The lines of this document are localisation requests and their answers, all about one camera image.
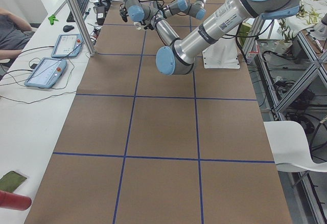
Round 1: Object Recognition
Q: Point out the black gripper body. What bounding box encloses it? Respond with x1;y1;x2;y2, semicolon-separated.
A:
143;20;154;30

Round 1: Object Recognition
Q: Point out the white mug with handle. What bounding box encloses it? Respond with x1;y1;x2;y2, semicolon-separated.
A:
133;22;144;31

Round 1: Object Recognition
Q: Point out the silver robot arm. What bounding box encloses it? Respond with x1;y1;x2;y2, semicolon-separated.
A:
153;0;207;20
121;0;299;75

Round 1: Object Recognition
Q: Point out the black box with label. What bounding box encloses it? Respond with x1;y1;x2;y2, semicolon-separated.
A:
94;3;108;26

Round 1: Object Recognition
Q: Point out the black keyboard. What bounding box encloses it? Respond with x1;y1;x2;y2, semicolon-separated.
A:
66;0;90;23

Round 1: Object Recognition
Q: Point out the black computer mouse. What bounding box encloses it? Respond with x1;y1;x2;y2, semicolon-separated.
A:
62;25;75;33

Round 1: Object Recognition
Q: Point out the upper teach pendant tablet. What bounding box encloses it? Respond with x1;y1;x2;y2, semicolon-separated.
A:
51;34;84;58

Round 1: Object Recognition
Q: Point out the teach pendant tablet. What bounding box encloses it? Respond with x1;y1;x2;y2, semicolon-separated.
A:
51;34;84;58
25;58;67;88

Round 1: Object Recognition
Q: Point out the green clamp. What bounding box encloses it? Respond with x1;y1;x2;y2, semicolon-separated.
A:
48;14;59;26

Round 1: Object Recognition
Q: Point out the lower teach pendant tablet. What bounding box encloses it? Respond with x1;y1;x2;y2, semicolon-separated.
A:
25;58;67;88

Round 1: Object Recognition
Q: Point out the seated person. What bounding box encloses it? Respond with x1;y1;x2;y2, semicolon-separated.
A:
1;8;34;68

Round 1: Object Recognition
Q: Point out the white chair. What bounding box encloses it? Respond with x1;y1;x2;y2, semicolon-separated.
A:
264;121;326;173

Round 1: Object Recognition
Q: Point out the green bean bag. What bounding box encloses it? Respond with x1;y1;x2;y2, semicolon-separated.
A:
0;171;27;193

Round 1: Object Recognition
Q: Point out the red bottle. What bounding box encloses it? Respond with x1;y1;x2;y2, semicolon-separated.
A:
1;191;32;211

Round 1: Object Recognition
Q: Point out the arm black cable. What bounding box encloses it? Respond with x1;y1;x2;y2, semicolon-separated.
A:
139;0;167;30

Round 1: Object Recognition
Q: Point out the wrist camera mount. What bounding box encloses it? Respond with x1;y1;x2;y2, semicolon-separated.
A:
120;4;128;22

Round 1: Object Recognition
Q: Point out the aluminium frame post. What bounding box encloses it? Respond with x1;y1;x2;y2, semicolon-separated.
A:
66;0;96;57

